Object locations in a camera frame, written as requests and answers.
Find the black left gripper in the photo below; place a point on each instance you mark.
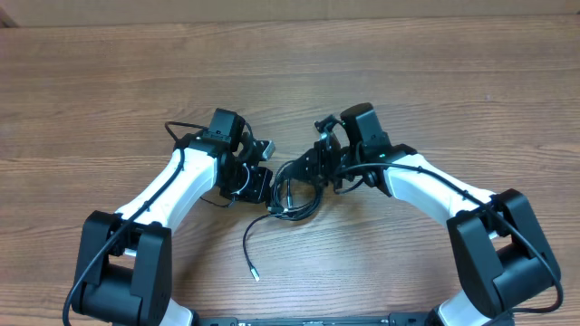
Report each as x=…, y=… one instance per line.
x=256, y=182

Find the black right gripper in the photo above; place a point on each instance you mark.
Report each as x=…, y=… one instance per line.
x=310, y=163

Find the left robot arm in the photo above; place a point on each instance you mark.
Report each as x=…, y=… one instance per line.
x=124, y=273

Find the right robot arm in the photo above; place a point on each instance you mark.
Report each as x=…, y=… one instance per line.
x=504, y=262

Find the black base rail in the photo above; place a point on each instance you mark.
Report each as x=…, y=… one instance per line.
x=312, y=321

